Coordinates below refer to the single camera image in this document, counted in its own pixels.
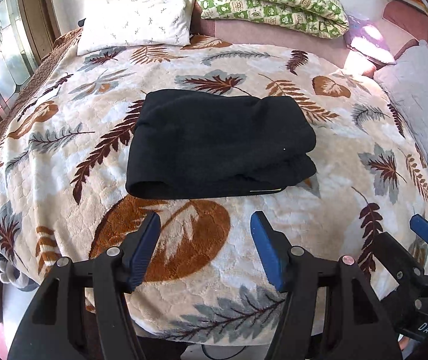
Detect black sweatpants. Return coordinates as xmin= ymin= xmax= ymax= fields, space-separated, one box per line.
xmin=125 ymin=88 xmax=317 ymax=200

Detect pink quilted mattress cover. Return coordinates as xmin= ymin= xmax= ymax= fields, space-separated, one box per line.
xmin=190 ymin=0 xmax=428 ymax=77

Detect leaf pattern fleece blanket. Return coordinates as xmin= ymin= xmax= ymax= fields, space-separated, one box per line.
xmin=0 ymin=30 xmax=428 ymax=345

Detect green checkered folded quilt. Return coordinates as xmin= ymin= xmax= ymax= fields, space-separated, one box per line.
xmin=197 ymin=0 xmax=349 ymax=39

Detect white patterned pillow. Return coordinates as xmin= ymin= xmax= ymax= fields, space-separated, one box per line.
xmin=77 ymin=0 xmax=195 ymax=56

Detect purple floral pillow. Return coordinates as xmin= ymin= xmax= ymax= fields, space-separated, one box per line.
xmin=343 ymin=14 xmax=396 ymax=65

